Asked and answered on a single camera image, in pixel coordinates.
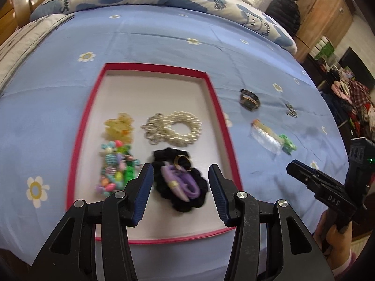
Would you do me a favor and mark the person's right hand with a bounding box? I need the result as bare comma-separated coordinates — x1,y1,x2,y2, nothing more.
312,211,353,259

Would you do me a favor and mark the gold ring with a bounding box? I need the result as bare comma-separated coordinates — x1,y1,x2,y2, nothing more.
174,156,194,172

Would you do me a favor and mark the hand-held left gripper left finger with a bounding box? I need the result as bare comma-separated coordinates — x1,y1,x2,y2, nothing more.
28,162,155,281

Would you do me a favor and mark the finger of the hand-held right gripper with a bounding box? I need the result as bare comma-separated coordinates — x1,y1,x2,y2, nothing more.
286,159,357,215

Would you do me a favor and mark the red-rimmed white tray box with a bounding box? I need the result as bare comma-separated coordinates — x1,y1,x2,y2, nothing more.
66,63,244,245

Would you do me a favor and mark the colourful bead bracelet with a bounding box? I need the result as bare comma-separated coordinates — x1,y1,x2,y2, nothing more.
95,140,138,197

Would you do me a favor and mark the person's right forearm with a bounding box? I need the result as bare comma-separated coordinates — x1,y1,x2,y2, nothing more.
330,247,357,280

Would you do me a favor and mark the pearl bead bracelet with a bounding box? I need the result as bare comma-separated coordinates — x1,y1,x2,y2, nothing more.
141,111,203,147

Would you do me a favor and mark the wooden wardrobe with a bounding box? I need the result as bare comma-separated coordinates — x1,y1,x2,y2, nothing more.
293,0,355,63

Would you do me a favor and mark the blue flowered bedsheet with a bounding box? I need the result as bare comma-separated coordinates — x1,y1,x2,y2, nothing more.
0,4,352,270

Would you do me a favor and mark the green hair clip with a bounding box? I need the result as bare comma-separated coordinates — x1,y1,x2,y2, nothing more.
278,134,297,154

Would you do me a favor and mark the black padded jacket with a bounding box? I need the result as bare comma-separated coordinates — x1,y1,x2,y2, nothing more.
265,0,301,40

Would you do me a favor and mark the black scrunchie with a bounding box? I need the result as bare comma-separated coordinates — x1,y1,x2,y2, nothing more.
151,148,210,213

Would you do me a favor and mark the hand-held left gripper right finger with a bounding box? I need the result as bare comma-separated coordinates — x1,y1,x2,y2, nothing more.
208,164,336,281

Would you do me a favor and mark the green hair tie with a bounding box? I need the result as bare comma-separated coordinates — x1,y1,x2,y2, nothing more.
117,145,142,185

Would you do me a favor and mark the translucent hair comb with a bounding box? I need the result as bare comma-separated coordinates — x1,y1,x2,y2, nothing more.
250,119,283,154

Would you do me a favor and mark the pile of clothes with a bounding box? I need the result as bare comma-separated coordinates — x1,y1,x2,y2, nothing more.
319,61,375,150

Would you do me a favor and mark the yellow hair claw clip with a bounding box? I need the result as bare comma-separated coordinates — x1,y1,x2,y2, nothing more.
104,113,136,144

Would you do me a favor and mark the black screen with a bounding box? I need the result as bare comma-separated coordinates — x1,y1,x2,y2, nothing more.
337,47,375,89

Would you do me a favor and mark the stack of green boxes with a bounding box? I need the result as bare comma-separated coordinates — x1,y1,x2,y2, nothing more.
311,35,336,63

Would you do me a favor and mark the purple hair tie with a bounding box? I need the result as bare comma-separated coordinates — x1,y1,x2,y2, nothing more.
161,164,202,201

